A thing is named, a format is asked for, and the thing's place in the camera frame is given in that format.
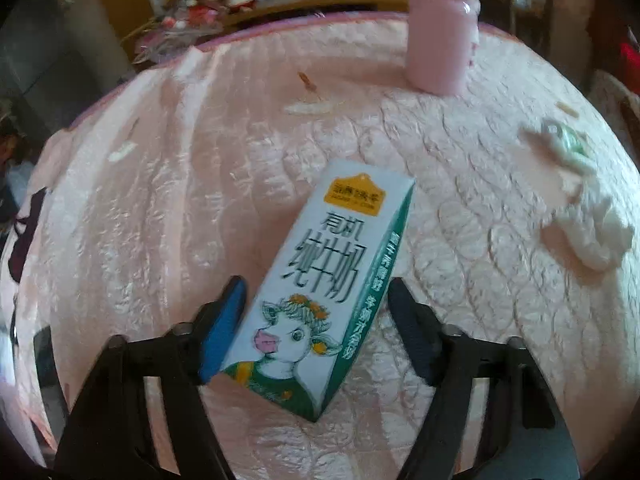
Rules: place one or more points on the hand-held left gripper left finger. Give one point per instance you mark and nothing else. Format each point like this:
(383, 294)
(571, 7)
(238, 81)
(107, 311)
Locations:
(222, 335)

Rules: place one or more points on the pink bottle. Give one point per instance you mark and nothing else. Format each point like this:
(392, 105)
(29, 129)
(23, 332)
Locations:
(440, 40)

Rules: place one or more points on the pile of colourful clutter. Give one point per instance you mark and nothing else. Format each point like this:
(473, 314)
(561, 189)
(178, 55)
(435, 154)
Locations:
(195, 10)

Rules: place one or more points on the white green milk carton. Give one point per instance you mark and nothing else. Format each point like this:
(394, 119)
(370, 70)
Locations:
(320, 270)

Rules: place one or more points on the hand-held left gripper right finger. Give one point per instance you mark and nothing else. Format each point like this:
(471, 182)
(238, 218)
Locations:
(412, 330)

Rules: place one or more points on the green white crumpled wrapper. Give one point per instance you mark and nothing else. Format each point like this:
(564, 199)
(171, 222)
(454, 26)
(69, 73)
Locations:
(565, 142)

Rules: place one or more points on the black phone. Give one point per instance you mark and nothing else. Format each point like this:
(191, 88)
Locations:
(47, 375)

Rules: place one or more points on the red cloth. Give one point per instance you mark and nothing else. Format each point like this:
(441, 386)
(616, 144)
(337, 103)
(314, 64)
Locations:
(631, 54)

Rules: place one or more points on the pink quilted table cloth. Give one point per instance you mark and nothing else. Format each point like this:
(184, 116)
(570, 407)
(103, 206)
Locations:
(200, 160)

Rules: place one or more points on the wooden bench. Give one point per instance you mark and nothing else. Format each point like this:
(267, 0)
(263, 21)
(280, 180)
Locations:
(310, 5)

